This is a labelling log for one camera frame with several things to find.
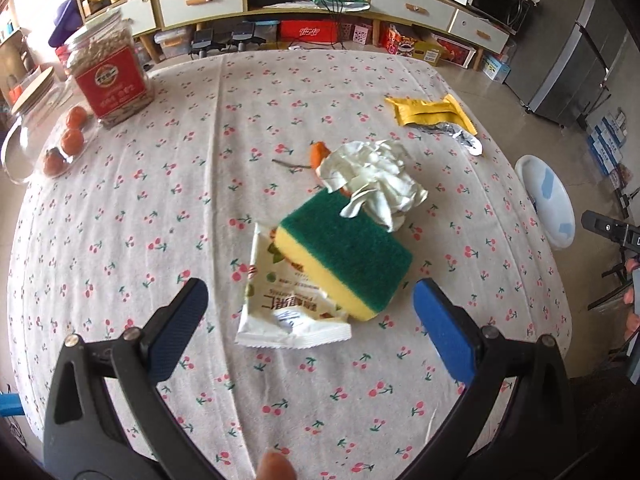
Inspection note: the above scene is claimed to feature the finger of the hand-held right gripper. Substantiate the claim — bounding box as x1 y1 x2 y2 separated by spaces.
581 210 635 247

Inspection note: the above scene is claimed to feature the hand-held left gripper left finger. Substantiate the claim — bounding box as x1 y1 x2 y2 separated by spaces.
42 277 216 480

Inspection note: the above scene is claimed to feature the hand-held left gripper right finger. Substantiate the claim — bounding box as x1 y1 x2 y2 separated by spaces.
412 277 581 480

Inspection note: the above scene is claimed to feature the white snack packet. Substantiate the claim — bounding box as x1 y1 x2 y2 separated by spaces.
235 222 352 350

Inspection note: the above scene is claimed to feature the yellow green sponge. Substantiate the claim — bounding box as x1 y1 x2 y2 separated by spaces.
276 191 414 322

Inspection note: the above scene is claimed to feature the yellow snack wrapper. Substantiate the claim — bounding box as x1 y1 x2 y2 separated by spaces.
385 94 478 136

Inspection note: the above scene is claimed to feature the orange peel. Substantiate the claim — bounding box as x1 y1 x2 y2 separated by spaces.
309 141 352 200

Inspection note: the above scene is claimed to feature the person's right hand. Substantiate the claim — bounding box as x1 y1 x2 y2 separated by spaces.
623 257 640 342

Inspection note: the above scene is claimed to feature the person's left hand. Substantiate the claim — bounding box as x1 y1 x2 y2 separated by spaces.
256 449 297 480

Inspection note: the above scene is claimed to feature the stack of blue white cartons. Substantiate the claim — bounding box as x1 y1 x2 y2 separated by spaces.
585 110 631 176

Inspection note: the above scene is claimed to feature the cherry print tablecloth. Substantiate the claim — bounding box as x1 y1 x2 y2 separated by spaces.
7 50 573 480

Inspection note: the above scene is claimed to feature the crumpled white tissue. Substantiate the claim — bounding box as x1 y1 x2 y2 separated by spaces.
316 140 430 233

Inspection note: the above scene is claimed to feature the grey refrigerator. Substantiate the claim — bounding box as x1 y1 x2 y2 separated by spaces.
505 0 633 128

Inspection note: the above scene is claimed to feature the silver foil wrapper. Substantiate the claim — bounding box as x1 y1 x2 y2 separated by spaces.
412 121 483 157

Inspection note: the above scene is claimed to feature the small blue white box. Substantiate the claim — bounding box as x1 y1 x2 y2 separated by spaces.
482 52 511 83

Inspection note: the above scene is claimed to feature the clear plastic tray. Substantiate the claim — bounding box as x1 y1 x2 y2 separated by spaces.
40 105 101 178

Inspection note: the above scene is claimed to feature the red white flat box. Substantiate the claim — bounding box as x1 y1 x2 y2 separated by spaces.
432 32 477 68

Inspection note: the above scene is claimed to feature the white cabinet drawer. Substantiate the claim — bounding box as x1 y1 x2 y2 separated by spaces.
157 0 246 28
448 10 510 53
370 0 457 28

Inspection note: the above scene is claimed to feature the black microwave oven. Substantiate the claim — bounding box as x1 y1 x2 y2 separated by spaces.
470 0 533 36

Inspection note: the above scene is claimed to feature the clear jar red label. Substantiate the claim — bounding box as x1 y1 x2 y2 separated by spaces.
65 7 153 130

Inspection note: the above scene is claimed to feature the yellow printed carton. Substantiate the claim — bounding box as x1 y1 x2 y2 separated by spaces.
380 22 446 66

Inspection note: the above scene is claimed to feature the glass jar wooden lid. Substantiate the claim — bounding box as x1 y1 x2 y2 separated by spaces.
0 66 76 183

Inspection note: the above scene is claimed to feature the clear plastic storage box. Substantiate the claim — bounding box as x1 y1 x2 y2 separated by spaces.
152 30 191 61

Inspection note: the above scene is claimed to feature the black grey device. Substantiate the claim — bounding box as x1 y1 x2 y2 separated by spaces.
227 22 266 51
192 30 226 58

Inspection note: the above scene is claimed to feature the pink patterned box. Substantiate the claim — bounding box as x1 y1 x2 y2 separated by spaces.
340 22 373 47

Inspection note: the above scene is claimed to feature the white shelf unit drawer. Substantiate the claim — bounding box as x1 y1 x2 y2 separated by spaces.
117 0 157 36

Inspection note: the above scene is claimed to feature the red gift box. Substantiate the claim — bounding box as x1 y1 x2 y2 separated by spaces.
279 20 338 43

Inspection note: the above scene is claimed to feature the wooden white tv cabinet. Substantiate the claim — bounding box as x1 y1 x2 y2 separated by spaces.
155 0 511 56

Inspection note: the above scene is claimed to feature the black power cable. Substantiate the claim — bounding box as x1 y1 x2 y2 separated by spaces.
305 0 351 51

